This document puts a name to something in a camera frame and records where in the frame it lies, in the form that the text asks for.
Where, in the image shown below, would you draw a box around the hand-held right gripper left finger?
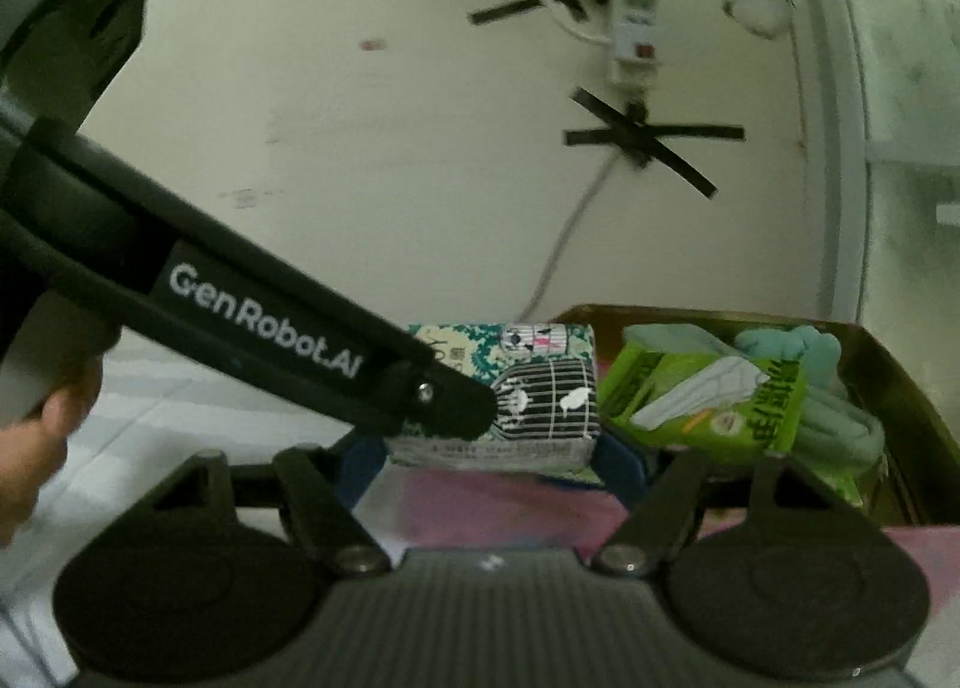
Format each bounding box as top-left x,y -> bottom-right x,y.
112,433 -> 391,576

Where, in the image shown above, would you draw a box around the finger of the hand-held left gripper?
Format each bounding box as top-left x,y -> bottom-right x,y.
382,358 -> 496,441

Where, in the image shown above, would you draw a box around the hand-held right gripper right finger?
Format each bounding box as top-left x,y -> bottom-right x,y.
592,436 -> 878,576

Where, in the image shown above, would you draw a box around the patterned black white teal packet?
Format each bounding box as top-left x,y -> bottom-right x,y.
386,322 -> 602,470

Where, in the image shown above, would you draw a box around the green white-label packet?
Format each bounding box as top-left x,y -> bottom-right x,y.
600,343 -> 809,462

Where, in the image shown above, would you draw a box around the teal plush toy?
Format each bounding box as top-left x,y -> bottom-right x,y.
733,326 -> 842,396

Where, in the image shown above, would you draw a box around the gold metal tin box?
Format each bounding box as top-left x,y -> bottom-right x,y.
551,304 -> 960,528

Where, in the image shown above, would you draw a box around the person's left hand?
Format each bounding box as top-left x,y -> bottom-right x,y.
0,358 -> 104,546

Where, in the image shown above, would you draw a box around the pink packet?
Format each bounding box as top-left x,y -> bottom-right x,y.
352,466 -> 960,681

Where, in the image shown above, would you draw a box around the teal rolled towel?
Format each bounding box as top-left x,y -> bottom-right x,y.
791,388 -> 887,470

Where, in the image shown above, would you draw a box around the white power strip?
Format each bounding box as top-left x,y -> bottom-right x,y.
606,0 -> 666,98

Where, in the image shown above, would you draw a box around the frosted glass window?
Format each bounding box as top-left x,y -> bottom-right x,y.
795,0 -> 960,329

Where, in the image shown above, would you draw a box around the white power cable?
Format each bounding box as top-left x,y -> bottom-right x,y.
517,155 -> 620,323

